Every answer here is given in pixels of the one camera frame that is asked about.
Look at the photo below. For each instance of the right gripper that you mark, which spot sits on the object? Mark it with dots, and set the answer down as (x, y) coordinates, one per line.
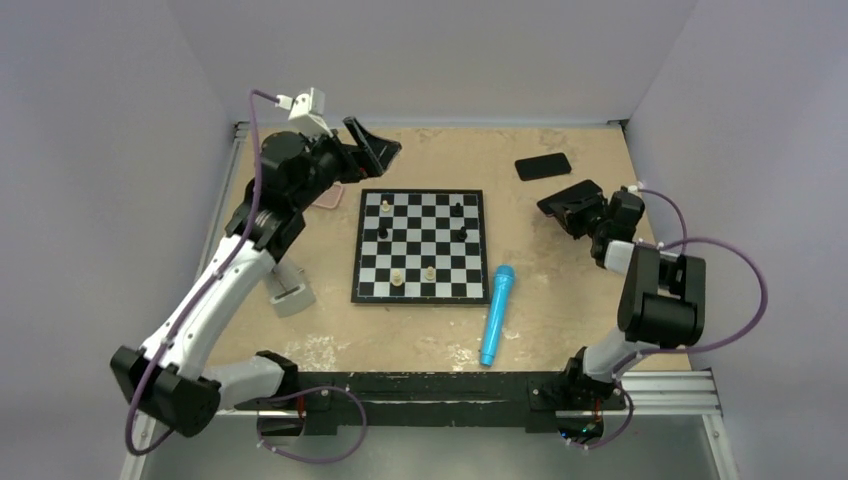
(569, 214)

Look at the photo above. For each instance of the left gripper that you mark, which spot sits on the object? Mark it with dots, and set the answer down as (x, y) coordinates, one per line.
(378, 150)

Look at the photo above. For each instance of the black phone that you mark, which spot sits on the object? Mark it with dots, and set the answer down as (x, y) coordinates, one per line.
(543, 166)

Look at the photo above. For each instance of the pink phone case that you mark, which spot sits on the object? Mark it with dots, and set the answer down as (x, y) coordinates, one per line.
(331, 198)

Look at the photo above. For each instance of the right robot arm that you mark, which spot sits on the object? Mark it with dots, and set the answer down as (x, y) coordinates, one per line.
(662, 304)

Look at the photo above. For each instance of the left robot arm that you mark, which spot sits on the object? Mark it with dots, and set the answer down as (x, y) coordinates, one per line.
(166, 377)

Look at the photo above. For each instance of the blue toy microphone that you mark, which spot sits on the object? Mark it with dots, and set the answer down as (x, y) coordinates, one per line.
(503, 282)

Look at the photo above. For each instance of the black white chessboard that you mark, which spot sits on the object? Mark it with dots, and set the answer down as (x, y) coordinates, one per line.
(421, 233)

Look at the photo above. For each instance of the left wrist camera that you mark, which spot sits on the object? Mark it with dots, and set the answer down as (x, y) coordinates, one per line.
(306, 112)

